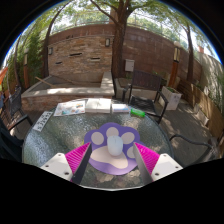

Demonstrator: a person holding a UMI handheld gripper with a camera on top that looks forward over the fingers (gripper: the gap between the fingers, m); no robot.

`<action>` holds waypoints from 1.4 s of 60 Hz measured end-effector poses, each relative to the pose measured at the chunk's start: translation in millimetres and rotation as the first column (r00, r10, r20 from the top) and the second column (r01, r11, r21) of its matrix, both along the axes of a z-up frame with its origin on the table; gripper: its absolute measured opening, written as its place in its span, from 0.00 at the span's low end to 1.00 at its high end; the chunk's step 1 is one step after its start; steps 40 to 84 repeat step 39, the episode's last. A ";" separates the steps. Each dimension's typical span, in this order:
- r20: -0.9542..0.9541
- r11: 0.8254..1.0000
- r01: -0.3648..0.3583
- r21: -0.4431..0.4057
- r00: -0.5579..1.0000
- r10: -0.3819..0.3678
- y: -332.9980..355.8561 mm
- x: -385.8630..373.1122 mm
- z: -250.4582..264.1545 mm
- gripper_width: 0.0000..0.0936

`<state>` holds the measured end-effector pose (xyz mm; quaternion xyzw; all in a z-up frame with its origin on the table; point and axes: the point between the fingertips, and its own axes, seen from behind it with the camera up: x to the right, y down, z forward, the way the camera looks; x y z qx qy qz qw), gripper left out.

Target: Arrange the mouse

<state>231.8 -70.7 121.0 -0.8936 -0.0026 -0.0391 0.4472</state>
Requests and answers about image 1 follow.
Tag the green plastic packet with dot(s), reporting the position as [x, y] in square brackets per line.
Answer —
[137, 113]

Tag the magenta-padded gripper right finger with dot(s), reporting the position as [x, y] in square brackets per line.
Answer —
[164, 165]

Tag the white square planter box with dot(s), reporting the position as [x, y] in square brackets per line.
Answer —
[171, 98]

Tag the large white flat box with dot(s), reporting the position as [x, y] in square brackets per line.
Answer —
[98, 105]

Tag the long white planter box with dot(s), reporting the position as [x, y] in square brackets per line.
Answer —
[201, 115]

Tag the white computer mouse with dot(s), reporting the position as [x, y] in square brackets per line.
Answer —
[115, 146]

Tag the black mesh patio armchair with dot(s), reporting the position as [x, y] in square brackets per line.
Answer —
[200, 143]

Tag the colourful printed paper sheet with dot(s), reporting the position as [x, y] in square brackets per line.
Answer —
[69, 108]

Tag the thick brown tree trunk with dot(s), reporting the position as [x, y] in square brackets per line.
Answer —
[118, 50]

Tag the small white printed box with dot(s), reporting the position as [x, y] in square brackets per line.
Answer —
[120, 108]

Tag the black metal patio armchair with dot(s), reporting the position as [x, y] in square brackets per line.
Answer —
[8, 143]

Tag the grey wall utility box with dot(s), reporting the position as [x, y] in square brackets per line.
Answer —
[129, 65]

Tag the black wall lamp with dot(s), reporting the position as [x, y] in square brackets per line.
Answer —
[50, 51]
[107, 42]

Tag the black slatted patio chair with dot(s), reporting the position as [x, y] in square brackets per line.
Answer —
[146, 80]

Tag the purple paw-shaped mouse pad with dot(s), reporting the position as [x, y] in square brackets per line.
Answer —
[110, 165]

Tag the black mesh-back patio chair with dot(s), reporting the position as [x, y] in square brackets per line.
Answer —
[16, 100]

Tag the wooden garden lamp post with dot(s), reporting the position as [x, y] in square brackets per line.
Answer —
[26, 71]
[174, 66]

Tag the thin brown tree trunk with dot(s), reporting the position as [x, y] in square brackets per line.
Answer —
[190, 56]

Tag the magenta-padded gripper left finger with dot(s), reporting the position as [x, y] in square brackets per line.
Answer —
[59, 165]

